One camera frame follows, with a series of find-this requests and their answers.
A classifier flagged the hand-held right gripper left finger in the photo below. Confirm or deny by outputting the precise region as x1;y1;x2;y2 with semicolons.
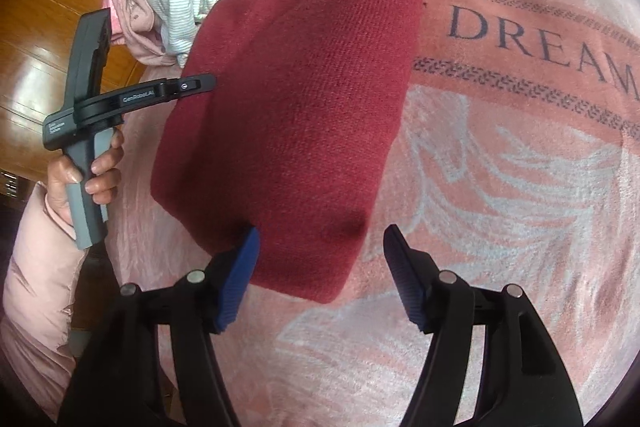
57;226;261;427

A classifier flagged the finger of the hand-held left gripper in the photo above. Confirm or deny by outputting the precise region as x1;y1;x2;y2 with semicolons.
162;74;218;100

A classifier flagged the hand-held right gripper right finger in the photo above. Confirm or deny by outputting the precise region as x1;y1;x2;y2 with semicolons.
382;224;586;427

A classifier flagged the dark red knit sweater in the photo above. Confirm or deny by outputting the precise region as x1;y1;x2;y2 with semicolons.
150;0;434;306

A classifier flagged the person's left forearm pink sleeve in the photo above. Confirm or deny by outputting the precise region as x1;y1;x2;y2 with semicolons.
0;179;92;419

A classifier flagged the person's left hand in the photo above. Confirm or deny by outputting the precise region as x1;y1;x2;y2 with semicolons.
45;127;125;226

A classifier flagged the pale pink garment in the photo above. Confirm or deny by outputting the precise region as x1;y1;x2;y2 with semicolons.
102;0;190;68

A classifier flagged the pink printed blanket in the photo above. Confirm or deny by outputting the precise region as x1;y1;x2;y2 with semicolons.
100;0;640;427

